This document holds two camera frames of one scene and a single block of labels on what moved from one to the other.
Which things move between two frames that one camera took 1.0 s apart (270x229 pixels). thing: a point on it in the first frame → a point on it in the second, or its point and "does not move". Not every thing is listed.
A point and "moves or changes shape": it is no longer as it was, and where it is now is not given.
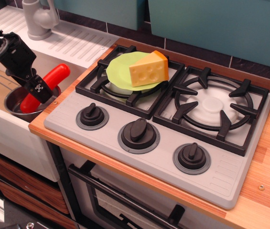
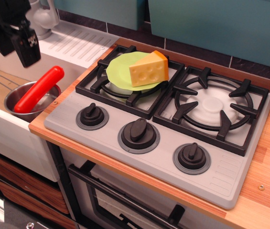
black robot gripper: x=13 y=55 → x=12 y=13
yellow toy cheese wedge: x=151 y=68 does not move
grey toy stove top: x=188 y=163 does not move
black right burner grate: x=222 y=111 does not move
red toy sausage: x=28 y=103 moves or changes shape
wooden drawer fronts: x=46 y=190 does not move
